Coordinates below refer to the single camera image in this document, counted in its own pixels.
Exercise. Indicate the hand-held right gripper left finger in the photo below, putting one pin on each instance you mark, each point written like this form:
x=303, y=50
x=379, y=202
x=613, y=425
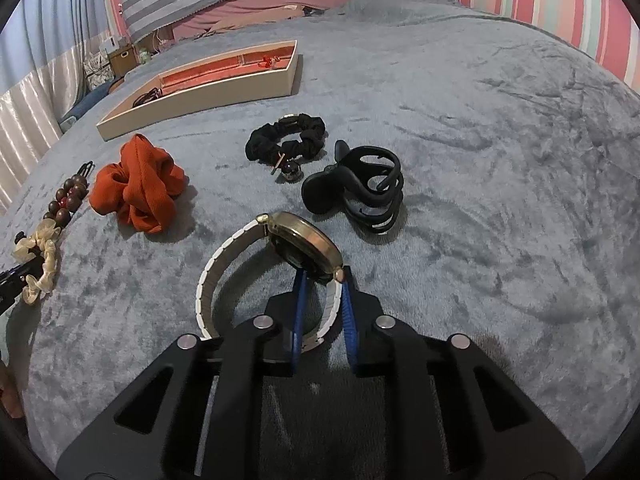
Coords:
x=298, y=320

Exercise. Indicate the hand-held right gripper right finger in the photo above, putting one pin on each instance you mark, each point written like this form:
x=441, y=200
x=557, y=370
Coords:
x=350, y=330

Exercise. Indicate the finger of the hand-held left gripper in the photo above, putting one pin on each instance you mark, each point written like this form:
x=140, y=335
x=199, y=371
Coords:
x=10, y=280

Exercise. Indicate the cream scrunchie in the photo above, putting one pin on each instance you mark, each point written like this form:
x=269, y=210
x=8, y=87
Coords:
x=47, y=260

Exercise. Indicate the gold watch with white band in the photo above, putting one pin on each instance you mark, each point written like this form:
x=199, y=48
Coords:
x=300, y=240

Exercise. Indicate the black claw hair clip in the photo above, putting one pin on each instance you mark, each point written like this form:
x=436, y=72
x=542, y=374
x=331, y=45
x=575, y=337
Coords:
x=325, y=195

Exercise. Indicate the orange scrunchie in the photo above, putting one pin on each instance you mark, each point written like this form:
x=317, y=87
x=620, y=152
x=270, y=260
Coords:
x=140, y=185

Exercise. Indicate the black scrunchie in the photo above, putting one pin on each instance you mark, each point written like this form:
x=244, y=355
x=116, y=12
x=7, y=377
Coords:
x=260, y=147

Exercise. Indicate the beige jewelry tray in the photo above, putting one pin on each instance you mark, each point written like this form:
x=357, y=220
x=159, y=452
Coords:
x=210, y=95

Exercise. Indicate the person's left hand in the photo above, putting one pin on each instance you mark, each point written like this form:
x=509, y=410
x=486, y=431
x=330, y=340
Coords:
x=10, y=390

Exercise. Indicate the blue covered bench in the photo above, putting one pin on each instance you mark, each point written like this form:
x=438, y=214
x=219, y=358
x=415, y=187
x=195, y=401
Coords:
x=90, y=100

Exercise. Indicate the patterned storage bag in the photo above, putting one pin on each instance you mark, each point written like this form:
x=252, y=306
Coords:
x=97, y=72

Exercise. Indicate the blue and white curtain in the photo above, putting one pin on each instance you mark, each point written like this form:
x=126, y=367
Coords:
x=45, y=50

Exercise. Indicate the small white device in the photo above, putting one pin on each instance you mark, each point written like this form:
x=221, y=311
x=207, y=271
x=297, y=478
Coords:
x=111, y=43

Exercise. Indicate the small red ornament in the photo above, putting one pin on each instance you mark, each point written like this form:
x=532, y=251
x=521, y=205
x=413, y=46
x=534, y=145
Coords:
x=266, y=61

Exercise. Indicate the brown pillow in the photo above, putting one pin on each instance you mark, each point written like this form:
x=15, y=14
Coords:
x=260, y=17

